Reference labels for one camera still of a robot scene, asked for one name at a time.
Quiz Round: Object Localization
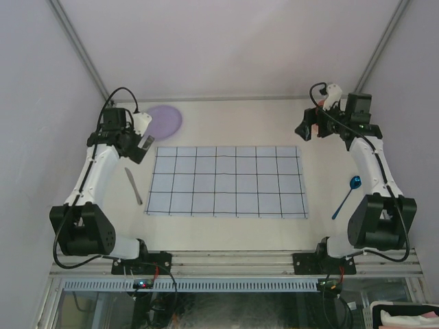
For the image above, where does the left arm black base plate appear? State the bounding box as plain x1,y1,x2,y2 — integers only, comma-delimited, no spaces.
111,252,172,276

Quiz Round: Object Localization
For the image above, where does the blue slotted cable duct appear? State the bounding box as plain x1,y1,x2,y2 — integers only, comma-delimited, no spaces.
63,278,318,293

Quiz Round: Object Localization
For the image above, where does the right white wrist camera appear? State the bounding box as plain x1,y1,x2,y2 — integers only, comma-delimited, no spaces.
322,84,342,111

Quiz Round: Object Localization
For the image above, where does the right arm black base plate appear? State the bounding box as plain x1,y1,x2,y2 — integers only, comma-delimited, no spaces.
292,253,357,276

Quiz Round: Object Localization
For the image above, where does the purple plastic plate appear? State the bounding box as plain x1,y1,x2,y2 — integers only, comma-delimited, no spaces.
146,105,182,141

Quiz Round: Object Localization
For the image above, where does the pink plastic cup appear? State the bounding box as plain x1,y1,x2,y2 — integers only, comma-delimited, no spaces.
311,100,327,138

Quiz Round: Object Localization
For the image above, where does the blue metallic spoon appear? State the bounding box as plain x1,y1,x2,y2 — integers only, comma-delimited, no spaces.
331,175,362,220

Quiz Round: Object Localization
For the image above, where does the silver table knife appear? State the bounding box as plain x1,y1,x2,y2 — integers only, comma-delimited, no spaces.
124,167,143,206

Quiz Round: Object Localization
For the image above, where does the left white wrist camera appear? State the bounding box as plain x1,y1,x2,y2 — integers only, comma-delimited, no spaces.
132,112,152,136

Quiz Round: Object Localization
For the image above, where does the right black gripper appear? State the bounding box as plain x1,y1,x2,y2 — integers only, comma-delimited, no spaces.
294,99,348,141

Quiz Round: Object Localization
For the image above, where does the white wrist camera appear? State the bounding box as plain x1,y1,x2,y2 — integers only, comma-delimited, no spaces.
132,112,152,136
322,84,342,111

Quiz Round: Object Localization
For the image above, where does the grey bin with cloths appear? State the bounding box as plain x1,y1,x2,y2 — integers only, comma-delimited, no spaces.
362,302,438,328

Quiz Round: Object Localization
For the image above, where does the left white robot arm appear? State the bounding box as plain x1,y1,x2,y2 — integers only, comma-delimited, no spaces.
49,108,154,274

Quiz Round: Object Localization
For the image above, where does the blue checkered cloth placemat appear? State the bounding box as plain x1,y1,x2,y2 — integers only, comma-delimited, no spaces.
145,146,309,219

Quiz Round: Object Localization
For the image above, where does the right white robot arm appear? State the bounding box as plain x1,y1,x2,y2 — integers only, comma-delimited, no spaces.
295,82,417,273

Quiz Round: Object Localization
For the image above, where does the aluminium front frame rail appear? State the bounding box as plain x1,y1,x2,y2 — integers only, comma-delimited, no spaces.
49,249,423,278

